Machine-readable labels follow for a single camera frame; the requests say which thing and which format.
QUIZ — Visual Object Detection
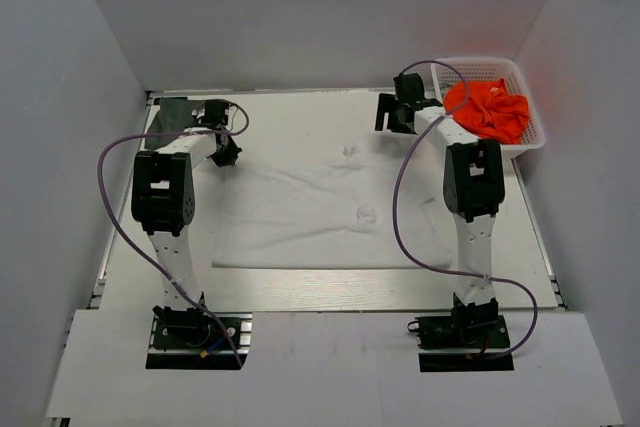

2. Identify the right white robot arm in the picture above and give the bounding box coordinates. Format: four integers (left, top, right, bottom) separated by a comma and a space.
375, 71, 505, 346

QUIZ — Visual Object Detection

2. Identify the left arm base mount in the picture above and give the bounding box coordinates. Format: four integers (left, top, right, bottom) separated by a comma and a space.
145, 306, 252, 371

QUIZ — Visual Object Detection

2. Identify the white plastic basket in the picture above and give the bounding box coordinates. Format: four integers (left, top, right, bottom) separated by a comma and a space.
431, 57, 545, 159

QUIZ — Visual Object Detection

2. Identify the folded dark green t-shirt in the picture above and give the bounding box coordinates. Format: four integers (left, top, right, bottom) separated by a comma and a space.
147, 97, 203, 133

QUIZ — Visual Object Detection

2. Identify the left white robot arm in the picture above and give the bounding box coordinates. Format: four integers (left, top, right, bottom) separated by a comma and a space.
131, 99, 242, 311

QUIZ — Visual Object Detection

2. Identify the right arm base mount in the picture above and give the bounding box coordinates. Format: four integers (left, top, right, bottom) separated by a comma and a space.
407, 315, 514, 373

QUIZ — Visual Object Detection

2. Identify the orange t-shirt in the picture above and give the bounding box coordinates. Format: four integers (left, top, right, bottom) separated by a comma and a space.
443, 79, 530, 145

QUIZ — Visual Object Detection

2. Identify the white t-shirt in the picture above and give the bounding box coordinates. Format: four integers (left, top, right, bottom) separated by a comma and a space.
210, 134, 453, 270

